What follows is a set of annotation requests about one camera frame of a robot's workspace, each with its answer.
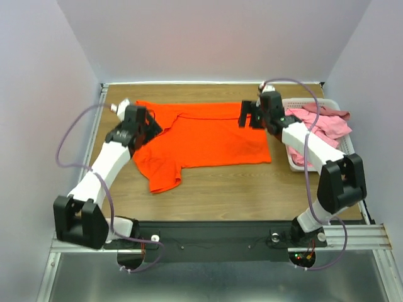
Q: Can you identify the orange t shirt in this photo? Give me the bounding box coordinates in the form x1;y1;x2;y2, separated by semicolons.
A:
133;100;271;193

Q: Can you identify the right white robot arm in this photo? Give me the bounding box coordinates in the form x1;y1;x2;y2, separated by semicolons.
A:
238;91;367;245

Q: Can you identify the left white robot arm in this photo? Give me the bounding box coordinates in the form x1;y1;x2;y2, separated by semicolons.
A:
53;99;162;249

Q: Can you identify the dusty rose t shirt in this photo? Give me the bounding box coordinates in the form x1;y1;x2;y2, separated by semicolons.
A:
302;103;351;121

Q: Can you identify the light pink t shirt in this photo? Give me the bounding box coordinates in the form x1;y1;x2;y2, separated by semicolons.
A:
285;107;352;148

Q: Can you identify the white plastic laundry basket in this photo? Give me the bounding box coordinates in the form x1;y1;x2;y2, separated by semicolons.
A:
283;98;355;172

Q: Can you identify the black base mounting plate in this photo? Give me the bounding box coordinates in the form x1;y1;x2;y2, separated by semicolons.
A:
103;220;328;264

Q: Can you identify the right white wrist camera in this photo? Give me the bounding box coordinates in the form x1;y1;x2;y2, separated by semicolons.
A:
258;82;276;94

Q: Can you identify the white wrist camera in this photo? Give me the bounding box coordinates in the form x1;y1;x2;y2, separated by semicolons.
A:
258;82;276;94
110;99;131;121

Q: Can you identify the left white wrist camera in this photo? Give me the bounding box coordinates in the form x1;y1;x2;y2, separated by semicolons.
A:
110;99;131;121

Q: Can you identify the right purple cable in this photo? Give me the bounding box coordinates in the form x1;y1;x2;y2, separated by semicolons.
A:
263;78;349;271

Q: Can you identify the purple cable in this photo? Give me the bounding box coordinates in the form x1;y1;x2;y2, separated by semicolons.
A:
263;78;349;271
55;104;166;274

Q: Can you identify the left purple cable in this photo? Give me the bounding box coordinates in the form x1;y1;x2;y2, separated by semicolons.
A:
55;104;166;274

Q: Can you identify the aluminium frame rail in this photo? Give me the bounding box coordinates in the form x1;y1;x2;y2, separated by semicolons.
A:
37;82;110;302

